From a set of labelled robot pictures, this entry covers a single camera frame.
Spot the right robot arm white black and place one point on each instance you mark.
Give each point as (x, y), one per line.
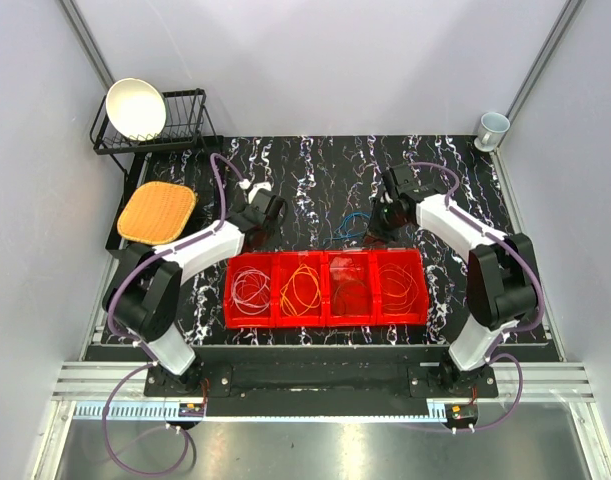
(503, 292)

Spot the black wire dish rack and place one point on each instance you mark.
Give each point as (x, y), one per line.
(188, 125)

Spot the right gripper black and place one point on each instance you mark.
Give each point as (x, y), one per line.
(374, 230)

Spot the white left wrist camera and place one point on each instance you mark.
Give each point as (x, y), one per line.
(251, 189)

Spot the black tray under pad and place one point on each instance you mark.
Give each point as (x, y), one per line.
(190, 168)

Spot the aluminium frame rail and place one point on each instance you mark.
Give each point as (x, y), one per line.
(550, 382)

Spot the pale blue mug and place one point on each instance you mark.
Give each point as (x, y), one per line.
(492, 127)

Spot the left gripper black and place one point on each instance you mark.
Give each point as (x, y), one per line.
(276, 224)

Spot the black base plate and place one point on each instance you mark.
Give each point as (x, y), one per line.
(328, 381)

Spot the white bowl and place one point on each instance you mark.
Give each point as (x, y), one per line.
(136, 109)

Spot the orange woven pad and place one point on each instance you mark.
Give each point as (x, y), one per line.
(156, 213)

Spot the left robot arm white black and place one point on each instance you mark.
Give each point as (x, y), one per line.
(143, 295)

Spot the black marbled mat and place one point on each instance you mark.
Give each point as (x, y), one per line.
(329, 183)

